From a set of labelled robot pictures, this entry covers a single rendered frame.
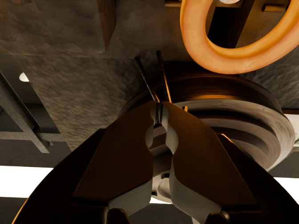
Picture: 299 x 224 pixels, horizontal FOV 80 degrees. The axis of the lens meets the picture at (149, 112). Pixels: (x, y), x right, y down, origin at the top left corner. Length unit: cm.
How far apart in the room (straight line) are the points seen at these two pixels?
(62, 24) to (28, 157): 891
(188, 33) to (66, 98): 44
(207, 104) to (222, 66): 7
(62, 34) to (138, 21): 14
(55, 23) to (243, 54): 28
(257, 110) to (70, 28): 34
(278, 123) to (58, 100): 59
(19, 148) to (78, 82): 910
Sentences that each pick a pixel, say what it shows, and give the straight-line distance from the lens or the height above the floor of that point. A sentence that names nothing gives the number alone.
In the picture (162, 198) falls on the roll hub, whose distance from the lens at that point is 56.
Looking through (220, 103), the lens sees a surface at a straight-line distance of 36.
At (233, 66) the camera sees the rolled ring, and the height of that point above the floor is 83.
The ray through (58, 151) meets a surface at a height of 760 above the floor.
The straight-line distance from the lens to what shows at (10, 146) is 988.
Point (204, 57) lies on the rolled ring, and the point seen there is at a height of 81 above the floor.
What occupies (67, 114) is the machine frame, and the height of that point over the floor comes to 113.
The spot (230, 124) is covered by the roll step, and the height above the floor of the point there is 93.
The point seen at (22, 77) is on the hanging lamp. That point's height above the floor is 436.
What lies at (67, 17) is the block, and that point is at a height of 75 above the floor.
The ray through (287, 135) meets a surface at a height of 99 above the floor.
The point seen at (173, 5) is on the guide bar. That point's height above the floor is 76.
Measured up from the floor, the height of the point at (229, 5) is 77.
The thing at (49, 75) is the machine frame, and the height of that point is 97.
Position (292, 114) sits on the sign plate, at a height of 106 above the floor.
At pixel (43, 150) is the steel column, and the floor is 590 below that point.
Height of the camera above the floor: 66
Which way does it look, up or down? 49 degrees up
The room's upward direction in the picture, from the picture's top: 178 degrees counter-clockwise
